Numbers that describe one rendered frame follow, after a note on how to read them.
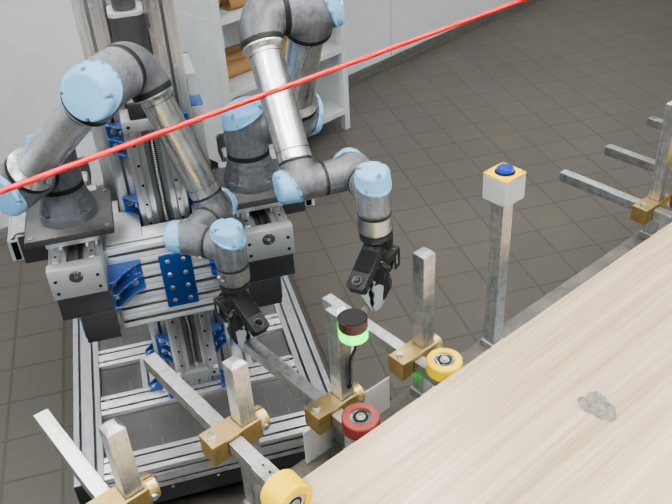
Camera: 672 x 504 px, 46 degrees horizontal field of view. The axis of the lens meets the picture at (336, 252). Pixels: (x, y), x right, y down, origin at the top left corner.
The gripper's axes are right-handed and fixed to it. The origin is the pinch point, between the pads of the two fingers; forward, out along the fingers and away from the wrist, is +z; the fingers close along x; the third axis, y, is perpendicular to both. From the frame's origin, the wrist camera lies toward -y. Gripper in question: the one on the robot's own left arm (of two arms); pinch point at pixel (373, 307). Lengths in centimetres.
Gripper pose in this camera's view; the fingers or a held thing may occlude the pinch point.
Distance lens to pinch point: 184.1
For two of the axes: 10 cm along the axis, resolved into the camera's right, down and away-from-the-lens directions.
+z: 0.6, 8.2, 5.7
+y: 4.9, -5.2, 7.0
